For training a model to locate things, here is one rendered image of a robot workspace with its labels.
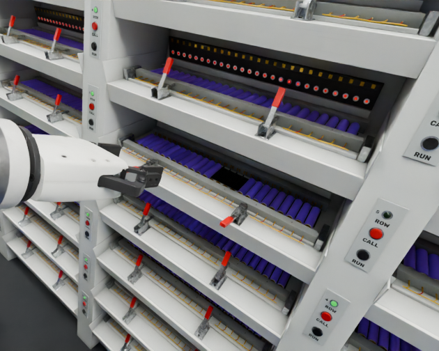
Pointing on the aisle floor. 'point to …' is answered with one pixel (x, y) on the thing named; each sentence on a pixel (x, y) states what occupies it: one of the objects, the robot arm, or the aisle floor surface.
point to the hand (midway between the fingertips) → (133, 164)
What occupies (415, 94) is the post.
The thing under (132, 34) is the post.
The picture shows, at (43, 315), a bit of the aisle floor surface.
